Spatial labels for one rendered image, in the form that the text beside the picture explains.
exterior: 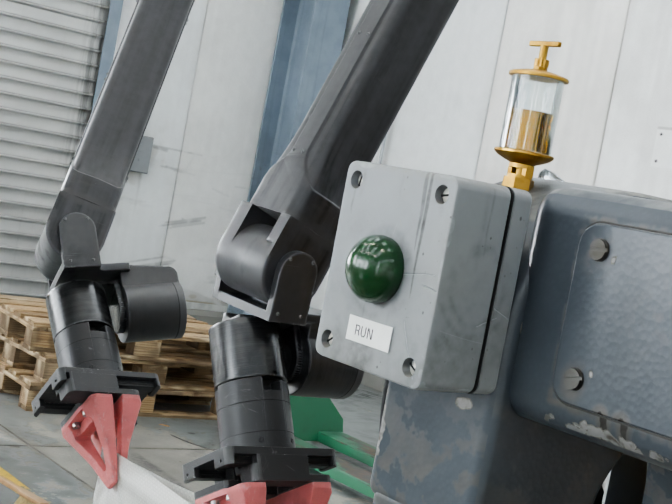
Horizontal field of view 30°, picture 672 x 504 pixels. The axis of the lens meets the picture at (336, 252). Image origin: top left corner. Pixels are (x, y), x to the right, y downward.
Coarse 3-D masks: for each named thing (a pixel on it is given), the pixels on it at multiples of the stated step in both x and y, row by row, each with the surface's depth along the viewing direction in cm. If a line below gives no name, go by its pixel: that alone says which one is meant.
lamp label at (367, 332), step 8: (352, 320) 55; (360, 320) 55; (368, 320) 54; (352, 328) 55; (360, 328) 55; (368, 328) 54; (376, 328) 54; (384, 328) 54; (392, 328) 53; (352, 336) 55; (360, 336) 55; (368, 336) 54; (376, 336) 54; (384, 336) 53; (368, 344) 54; (376, 344) 54; (384, 344) 53
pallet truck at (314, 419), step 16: (304, 400) 626; (320, 400) 633; (304, 416) 625; (320, 416) 632; (336, 416) 638; (304, 432) 624; (320, 432) 628; (336, 432) 635; (336, 448) 617; (352, 448) 607; (368, 448) 611; (352, 464) 569; (368, 464) 596; (336, 480) 554; (352, 480) 545; (368, 480) 543
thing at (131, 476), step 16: (128, 464) 108; (96, 480) 113; (128, 480) 108; (144, 480) 106; (160, 480) 105; (96, 496) 112; (112, 496) 110; (128, 496) 108; (144, 496) 105; (160, 496) 103; (176, 496) 101; (192, 496) 102
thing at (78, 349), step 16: (64, 336) 116; (80, 336) 115; (96, 336) 115; (112, 336) 117; (64, 352) 115; (80, 352) 114; (96, 352) 114; (112, 352) 115; (64, 368) 110; (80, 368) 111; (96, 368) 113; (112, 368) 114; (48, 384) 111; (128, 384) 114; (144, 384) 115; (48, 400) 113
